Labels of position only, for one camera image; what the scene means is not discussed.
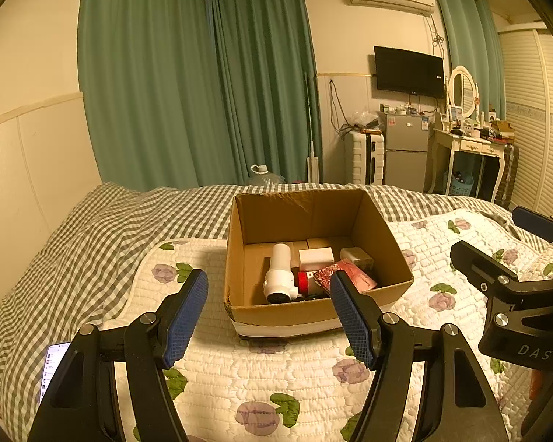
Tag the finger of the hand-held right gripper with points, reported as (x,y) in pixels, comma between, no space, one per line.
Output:
(479,260)
(541,225)

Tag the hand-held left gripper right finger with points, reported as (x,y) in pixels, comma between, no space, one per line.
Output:
(354,324)

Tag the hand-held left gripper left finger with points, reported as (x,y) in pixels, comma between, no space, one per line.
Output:
(184,320)

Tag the red patterned pouch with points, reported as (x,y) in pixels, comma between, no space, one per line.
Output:
(361,278)

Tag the white bottle with red cap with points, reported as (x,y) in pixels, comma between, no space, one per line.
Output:
(304,280)

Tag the small pale case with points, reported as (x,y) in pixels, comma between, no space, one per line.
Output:
(355,255)

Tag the white power adapter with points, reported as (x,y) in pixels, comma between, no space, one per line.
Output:
(316,258)

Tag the cardboard box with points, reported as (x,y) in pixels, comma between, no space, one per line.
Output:
(276,317)

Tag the white cylindrical device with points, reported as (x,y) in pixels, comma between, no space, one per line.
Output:
(278,281)

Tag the blue plastic basket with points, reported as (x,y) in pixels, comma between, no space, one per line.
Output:
(457,185)

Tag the white louvred wardrobe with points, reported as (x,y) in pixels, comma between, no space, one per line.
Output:
(541,138)

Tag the floral quilted blanket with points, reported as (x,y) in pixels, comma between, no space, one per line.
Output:
(267,377)

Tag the white dressing table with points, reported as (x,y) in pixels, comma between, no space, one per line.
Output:
(476,146)

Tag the silver small fridge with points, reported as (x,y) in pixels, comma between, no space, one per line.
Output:
(405,147)

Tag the smartphone with lit screen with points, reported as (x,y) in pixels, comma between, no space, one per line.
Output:
(55,368)

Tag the white suitcase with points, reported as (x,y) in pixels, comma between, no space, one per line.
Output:
(361,156)

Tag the white oval mirror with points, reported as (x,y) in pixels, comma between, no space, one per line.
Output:
(461,90)

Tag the clear water jug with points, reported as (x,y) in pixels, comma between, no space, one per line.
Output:
(265,177)

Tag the light green window curtain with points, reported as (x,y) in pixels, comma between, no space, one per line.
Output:
(469,41)

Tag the wide green curtain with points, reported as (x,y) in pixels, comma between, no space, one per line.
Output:
(152,78)

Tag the narrow green curtain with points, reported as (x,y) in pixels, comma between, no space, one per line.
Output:
(267,78)

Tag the black wall television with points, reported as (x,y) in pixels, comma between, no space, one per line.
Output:
(407,71)

